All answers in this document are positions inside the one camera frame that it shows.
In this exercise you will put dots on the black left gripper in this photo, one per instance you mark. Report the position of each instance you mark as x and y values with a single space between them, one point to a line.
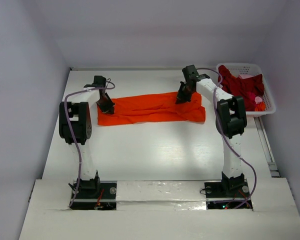
109 109

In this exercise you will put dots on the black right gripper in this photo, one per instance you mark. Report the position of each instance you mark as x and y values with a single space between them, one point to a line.
184 91

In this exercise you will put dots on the orange t-shirt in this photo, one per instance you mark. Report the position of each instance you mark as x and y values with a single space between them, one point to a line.
155 108

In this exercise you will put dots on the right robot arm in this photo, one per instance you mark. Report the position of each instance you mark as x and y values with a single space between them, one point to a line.
230 122

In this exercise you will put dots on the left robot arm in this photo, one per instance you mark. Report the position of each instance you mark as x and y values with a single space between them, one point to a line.
75 127

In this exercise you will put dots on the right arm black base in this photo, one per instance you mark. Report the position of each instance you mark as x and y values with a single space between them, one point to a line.
219 198

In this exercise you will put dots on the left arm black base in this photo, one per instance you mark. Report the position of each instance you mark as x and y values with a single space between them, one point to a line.
104 200

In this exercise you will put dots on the dark red t-shirt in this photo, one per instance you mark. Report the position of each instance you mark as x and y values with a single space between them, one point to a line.
232 85

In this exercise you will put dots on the white plastic laundry basket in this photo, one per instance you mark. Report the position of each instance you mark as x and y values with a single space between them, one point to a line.
252 69

